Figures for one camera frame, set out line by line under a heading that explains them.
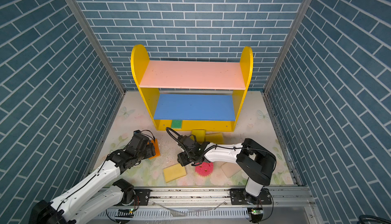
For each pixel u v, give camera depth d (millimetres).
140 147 640
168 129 706
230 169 826
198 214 706
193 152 657
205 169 806
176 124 989
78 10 777
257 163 456
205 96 1219
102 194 571
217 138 942
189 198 751
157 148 883
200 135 915
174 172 811
